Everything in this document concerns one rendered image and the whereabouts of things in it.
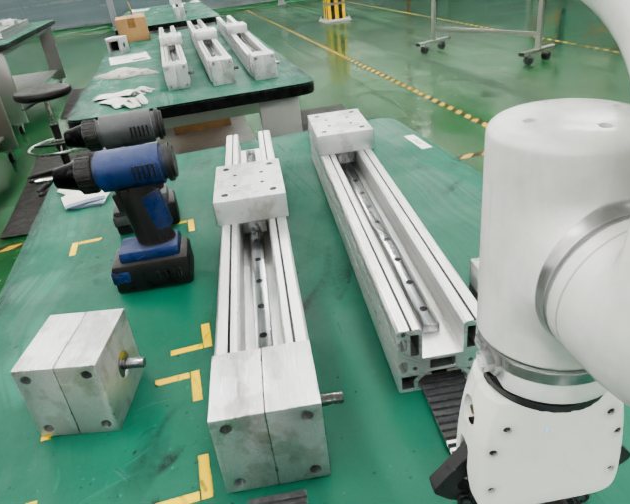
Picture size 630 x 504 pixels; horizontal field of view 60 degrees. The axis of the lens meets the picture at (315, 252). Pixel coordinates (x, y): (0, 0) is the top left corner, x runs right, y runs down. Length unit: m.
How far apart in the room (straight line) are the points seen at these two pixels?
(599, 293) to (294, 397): 0.31
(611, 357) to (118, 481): 0.49
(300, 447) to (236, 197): 0.43
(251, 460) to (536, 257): 0.34
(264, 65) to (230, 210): 1.50
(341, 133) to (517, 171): 0.81
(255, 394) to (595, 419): 0.28
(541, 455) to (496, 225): 0.17
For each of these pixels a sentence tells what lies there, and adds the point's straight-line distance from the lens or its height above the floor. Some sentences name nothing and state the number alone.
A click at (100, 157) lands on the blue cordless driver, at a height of 0.99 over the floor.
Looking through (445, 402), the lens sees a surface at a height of 0.79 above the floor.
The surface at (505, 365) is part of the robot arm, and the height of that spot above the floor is 1.00.
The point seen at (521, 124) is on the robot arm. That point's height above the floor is 1.13.
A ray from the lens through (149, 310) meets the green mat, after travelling 0.85.
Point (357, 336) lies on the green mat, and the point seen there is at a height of 0.78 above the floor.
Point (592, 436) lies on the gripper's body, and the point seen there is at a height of 0.93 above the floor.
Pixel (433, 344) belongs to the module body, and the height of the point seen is 0.82.
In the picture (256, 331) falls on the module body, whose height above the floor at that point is 0.84.
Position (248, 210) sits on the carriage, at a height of 0.88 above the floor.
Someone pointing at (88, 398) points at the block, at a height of 0.83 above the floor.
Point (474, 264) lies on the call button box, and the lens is 0.74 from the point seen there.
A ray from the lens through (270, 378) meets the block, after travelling 0.52.
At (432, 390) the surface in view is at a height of 0.79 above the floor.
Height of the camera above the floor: 1.22
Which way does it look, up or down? 29 degrees down
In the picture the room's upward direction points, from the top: 7 degrees counter-clockwise
